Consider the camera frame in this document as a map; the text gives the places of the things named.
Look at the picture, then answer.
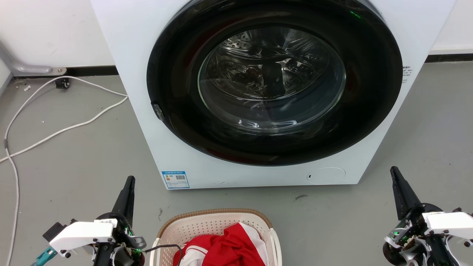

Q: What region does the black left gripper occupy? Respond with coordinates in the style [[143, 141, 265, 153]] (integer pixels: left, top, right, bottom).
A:
[[92, 175, 147, 266]]

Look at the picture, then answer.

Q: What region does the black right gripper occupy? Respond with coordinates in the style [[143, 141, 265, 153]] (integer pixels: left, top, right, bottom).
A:
[[382, 166, 467, 266]]

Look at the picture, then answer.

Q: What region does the beige plastic laundry basket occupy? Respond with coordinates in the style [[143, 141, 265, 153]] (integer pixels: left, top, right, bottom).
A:
[[150, 208, 283, 266]]

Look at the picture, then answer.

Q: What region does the blue energy label sticker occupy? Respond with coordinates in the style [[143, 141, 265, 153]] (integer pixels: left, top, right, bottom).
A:
[[162, 171, 190, 189]]

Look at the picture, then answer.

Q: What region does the round white filter cover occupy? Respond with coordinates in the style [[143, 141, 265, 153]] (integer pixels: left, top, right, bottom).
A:
[[307, 167, 346, 184]]

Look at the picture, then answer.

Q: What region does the teal connector piece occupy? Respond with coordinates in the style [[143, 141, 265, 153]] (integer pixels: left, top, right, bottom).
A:
[[31, 247, 58, 266]]

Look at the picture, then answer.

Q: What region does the red and white garment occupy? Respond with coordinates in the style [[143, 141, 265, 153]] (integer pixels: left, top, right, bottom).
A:
[[173, 222, 269, 266]]

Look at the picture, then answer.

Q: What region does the black round washer door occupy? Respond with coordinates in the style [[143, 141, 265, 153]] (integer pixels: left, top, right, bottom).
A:
[[146, 0, 403, 166]]

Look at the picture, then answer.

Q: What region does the white front-load washing machine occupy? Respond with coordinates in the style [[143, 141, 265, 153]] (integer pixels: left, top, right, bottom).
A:
[[91, 0, 457, 190]]

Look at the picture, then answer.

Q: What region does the grey metal pipe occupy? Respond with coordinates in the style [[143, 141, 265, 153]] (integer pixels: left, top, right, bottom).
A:
[[0, 40, 67, 76]]

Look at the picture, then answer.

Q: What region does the silver washer drum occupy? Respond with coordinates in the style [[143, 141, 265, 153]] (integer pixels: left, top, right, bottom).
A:
[[198, 27, 347, 135]]

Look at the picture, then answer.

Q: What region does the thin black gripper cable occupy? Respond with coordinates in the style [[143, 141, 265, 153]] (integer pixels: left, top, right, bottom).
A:
[[142, 244, 184, 266]]

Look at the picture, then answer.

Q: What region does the white power cable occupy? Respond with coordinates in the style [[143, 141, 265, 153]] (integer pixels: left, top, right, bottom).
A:
[[0, 96, 129, 163]]

